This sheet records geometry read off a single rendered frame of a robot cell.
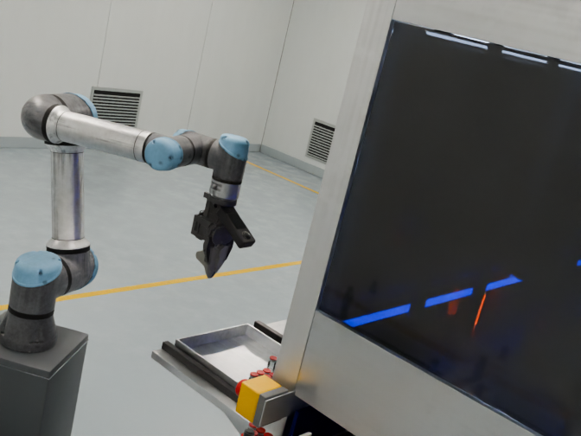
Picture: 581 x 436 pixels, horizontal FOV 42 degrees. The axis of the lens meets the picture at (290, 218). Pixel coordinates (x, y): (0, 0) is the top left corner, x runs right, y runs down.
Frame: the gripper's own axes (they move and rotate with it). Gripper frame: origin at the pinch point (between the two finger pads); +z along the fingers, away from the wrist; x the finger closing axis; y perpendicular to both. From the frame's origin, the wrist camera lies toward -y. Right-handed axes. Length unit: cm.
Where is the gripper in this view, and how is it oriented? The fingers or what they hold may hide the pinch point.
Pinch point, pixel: (212, 274)
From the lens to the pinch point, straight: 195.0
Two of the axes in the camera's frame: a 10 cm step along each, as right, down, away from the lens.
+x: -6.5, 0.5, -7.5
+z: -2.3, 9.4, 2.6
